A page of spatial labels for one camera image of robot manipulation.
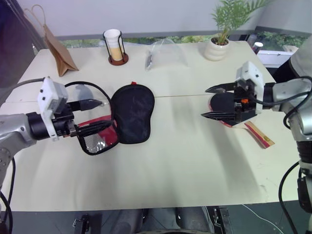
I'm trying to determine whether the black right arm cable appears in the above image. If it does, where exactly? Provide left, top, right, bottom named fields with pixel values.
left=254, top=76, right=312, bottom=130
left=278, top=162, right=301, bottom=234

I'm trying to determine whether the clear plastic bag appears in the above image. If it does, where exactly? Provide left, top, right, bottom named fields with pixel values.
left=145, top=38, right=190, bottom=72

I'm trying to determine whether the grey rounded cover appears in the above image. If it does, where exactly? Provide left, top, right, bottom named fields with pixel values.
left=275, top=36, right=312, bottom=84

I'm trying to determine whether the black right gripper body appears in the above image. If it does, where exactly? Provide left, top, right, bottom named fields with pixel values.
left=231, top=81, right=259, bottom=128

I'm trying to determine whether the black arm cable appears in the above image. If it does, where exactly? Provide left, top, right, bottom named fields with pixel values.
left=0, top=156, right=17, bottom=234
left=254, top=76, right=312, bottom=130
left=278, top=162, right=301, bottom=234

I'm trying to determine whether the black table clamp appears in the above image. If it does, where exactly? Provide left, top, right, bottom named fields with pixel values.
left=213, top=206, right=232, bottom=233
left=73, top=213, right=90, bottom=234

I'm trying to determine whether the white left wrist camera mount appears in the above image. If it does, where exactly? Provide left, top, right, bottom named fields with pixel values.
left=37, top=77, right=69, bottom=142

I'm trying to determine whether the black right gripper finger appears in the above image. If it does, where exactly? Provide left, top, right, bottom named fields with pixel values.
left=205, top=82, right=236, bottom=95
left=200, top=110, right=237, bottom=122

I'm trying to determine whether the white and yellow cup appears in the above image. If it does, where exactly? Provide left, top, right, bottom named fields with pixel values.
left=103, top=29, right=122, bottom=60

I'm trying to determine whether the cup in black holder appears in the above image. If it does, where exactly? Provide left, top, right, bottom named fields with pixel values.
left=102, top=31, right=129, bottom=66

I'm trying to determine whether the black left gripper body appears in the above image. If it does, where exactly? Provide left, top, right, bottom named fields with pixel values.
left=52, top=101, right=79, bottom=138

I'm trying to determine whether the green plant in white pot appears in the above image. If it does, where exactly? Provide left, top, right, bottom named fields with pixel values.
left=204, top=0, right=271, bottom=61

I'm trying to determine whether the brown paper bag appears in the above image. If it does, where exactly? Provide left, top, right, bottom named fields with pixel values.
left=23, top=4, right=79, bottom=78

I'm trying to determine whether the black and red paddle case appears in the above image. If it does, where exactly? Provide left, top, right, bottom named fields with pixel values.
left=64, top=81, right=156, bottom=156

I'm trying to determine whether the grey left arm cable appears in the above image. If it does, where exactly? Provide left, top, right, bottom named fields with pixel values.
left=0, top=77, right=47, bottom=103

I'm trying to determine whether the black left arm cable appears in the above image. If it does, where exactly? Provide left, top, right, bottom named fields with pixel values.
left=0, top=156, right=17, bottom=234

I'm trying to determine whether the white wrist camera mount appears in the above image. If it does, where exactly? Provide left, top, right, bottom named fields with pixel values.
left=235, top=60, right=265, bottom=115
left=37, top=77, right=69, bottom=142

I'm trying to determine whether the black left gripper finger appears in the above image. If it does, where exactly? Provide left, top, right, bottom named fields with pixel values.
left=74, top=121, right=110, bottom=138
left=67, top=98, right=103, bottom=112

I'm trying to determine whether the white box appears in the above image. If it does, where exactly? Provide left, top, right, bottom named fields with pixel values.
left=255, top=50, right=299, bottom=67

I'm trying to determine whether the dark bottle with white cap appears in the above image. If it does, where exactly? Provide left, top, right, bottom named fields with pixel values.
left=252, top=41, right=264, bottom=55

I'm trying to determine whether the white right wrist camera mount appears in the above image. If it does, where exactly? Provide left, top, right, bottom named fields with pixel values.
left=235, top=60, right=265, bottom=115

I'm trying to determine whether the thin white cable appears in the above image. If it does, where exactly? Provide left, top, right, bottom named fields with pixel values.
left=241, top=204, right=293, bottom=234

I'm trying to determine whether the dark grey rounded shape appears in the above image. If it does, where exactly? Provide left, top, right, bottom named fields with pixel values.
left=175, top=206, right=211, bottom=233

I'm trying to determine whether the red table tennis paddle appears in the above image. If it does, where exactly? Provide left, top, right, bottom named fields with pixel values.
left=207, top=92, right=275, bottom=149

